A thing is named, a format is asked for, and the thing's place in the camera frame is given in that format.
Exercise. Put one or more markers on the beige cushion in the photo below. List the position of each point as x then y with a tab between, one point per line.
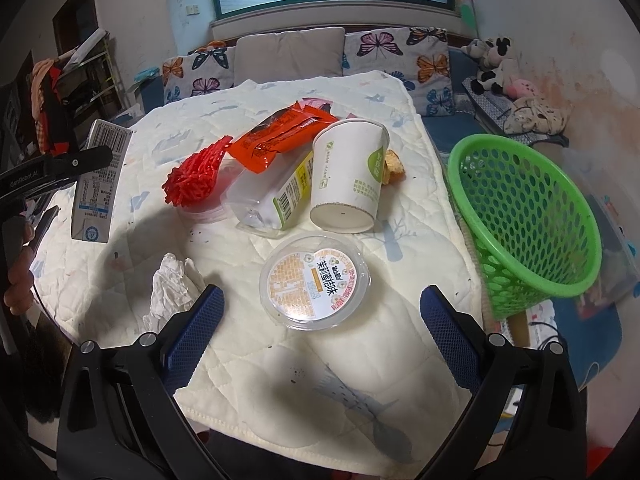
287	55

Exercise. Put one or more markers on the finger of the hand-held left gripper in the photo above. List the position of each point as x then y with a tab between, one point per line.
46	222
60	167

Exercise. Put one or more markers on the white and blue milk carton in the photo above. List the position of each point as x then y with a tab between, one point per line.
100	195

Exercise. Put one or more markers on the hanging clothes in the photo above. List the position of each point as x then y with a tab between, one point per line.
47	105

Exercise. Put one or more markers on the white quilted blanket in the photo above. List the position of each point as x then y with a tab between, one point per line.
240	375

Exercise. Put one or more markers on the spotted cream cloth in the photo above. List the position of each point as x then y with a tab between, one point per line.
537	115

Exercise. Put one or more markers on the clear plastic bottle yellow label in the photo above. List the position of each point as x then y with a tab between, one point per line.
260	200

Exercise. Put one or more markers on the green plastic mesh basket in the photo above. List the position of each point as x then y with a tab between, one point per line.
540	297

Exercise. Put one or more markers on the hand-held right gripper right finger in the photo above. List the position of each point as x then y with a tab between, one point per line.
445	330

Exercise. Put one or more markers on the red plastic mesh net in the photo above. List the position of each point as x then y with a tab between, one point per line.
195	175

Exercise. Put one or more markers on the large orange snack packet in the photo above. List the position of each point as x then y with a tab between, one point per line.
280	135

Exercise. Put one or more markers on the black and white plush cow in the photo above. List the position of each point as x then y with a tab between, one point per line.
492	62

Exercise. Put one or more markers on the small butterfly print pillow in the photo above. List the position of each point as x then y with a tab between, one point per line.
200	75

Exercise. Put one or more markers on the clear plastic container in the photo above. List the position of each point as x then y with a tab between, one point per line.
210	213

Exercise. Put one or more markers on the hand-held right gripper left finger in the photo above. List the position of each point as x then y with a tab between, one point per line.
195	330

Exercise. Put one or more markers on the round lidded plastic tub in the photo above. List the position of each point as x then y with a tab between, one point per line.
315	280

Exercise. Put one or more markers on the dark wooden door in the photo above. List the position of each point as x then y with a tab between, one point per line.
75	15

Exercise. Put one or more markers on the checked grey cloth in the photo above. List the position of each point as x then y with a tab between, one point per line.
487	105

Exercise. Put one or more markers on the blue sofa mattress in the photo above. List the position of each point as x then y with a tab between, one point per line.
450	132

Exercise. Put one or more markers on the crumpled white tissue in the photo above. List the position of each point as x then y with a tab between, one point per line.
165	290

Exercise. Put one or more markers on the pink plush toy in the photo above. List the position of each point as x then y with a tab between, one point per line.
522	88

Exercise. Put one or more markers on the orange food scrap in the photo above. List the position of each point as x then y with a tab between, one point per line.
394	167

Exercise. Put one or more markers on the metal shelf rack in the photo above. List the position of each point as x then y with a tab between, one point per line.
97	80

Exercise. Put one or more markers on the clear plastic storage box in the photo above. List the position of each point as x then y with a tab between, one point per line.
610	230

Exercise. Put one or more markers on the large butterfly print pillow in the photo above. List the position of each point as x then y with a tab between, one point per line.
395	55

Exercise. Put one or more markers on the white paper cup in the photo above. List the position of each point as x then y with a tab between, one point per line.
345	170

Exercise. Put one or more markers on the small snack packet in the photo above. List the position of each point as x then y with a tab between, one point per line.
316	106

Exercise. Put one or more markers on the person's left hand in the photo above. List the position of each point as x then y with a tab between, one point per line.
21	275

